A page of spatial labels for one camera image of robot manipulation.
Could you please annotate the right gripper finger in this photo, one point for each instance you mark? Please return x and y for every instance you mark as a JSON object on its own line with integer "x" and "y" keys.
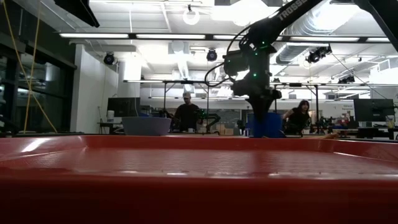
{"x": 266, "y": 107}
{"x": 256, "y": 107}

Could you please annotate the blue bowl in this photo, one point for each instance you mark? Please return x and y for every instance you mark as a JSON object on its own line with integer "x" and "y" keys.
{"x": 146, "y": 127}

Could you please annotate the black background robot arm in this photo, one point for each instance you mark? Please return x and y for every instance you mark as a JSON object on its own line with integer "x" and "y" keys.
{"x": 329, "y": 123}
{"x": 214, "y": 118}

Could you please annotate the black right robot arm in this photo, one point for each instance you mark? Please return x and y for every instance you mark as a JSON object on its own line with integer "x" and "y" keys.
{"x": 289, "y": 14}

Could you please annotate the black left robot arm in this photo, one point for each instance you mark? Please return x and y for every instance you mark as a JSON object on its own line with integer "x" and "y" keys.
{"x": 77, "y": 9}

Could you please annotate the red plastic tray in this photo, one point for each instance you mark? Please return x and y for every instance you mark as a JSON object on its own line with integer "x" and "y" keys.
{"x": 199, "y": 193}

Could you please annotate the person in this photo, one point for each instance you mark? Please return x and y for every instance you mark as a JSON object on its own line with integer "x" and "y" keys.
{"x": 298, "y": 119}
{"x": 186, "y": 116}

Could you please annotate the cardboard boxes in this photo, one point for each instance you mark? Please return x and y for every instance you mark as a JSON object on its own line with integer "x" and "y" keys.
{"x": 224, "y": 130}

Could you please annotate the small black ceiling lamp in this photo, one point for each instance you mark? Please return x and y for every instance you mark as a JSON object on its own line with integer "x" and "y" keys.
{"x": 346, "y": 80}

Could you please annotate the long ceiling light strip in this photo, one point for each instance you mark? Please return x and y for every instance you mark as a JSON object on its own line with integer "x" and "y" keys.
{"x": 171, "y": 36}

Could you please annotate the black computer monitor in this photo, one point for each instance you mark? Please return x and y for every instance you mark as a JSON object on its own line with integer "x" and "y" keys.
{"x": 123, "y": 107}
{"x": 373, "y": 109}

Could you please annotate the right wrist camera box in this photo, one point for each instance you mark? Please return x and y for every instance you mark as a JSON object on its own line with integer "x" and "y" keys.
{"x": 236, "y": 62}

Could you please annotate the silver air duct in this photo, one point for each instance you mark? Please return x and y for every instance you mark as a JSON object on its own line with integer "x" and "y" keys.
{"x": 289, "y": 53}

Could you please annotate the black ceiling camera cluster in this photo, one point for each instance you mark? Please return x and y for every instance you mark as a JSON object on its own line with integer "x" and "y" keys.
{"x": 317, "y": 55}

